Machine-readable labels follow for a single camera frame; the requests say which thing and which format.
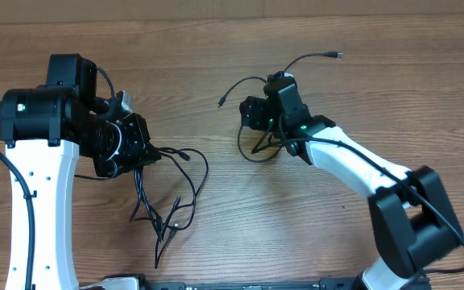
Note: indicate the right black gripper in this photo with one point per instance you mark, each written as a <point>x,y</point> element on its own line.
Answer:
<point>255,113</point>

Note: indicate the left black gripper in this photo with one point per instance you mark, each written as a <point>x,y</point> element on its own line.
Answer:
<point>142,152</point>

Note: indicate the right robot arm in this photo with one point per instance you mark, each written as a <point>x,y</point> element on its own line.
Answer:
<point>413,221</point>

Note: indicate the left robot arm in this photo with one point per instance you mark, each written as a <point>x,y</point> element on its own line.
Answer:
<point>46,130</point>

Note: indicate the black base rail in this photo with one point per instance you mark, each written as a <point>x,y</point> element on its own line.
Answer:
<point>252,286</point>

